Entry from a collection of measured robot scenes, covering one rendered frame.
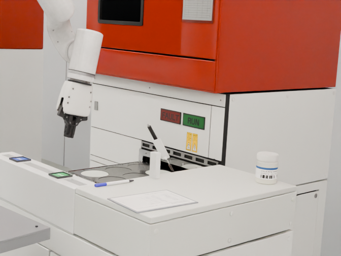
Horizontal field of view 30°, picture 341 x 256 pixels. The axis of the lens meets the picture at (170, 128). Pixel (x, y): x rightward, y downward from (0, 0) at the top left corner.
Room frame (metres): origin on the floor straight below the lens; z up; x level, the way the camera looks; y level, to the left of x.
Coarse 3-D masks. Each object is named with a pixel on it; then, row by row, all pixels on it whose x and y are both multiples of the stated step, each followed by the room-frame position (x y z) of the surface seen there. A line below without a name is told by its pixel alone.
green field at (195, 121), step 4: (184, 116) 2.40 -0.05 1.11; (188, 116) 2.38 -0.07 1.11; (192, 116) 2.36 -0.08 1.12; (184, 120) 2.40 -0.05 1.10; (188, 120) 2.38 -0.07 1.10; (192, 120) 2.36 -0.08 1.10; (196, 120) 2.35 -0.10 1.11; (200, 120) 2.33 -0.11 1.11; (188, 124) 2.38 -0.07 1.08; (192, 124) 2.36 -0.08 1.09; (196, 124) 2.35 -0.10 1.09; (200, 124) 2.33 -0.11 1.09; (200, 128) 2.33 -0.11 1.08
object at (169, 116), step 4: (164, 112) 2.48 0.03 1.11; (168, 112) 2.46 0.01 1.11; (172, 112) 2.45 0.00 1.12; (176, 112) 2.43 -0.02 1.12; (164, 116) 2.48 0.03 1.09; (168, 116) 2.46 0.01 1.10; (172, 116) 2.45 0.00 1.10; (176, 116) 2.43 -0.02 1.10; (168, 120) 2.46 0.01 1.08; (172, 120) 2.45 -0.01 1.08; (176, 120) 2.43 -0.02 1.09
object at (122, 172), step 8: (96, 168) 2.36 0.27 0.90; (104, 168) 2.36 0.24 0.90; (112, 168) 2.37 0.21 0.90; (120, 168) 2.38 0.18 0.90; (128, 168) 2.38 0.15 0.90; (136, 168) 2.40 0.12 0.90; (144, 168) 2.40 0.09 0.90; (160, 168) 2.41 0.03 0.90; (88, 176) 2.23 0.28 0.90; (104, 176) 2.24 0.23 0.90; (112, 176) 2.25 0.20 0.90; (120, 176) 2.25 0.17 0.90; (128, 176) 2.26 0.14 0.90; (136, 176) 2.27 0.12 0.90; (144, 176) 2.27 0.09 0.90
